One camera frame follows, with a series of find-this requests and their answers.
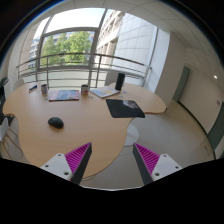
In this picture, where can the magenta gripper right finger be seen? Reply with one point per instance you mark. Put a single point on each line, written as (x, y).
(153, 166)

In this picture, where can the colourful magazine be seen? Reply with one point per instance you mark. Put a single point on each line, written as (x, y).
(63, 95)

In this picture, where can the black mouse pad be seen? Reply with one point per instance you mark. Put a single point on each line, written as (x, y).
(124, 109)

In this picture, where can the metal railing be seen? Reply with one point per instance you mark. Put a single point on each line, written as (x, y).
(71, 70)

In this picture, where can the black computer mouse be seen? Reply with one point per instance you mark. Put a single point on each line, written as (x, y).
(56, 122)

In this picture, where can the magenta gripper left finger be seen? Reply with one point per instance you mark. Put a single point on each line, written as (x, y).
(70, 166)

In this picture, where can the patterned cup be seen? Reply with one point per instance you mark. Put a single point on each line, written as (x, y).
(44, 89)

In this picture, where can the white table base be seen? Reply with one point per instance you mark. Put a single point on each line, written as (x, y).
(132, 135)

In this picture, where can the white red mug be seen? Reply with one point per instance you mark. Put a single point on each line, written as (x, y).
(84, 89)

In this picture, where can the open booklet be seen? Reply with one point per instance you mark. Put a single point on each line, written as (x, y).
(104, 91)

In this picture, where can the black cylindrical speaker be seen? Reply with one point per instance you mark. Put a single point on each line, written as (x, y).
(120, 81)

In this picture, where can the wooden chair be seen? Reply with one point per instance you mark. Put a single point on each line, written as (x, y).
(9, 140)

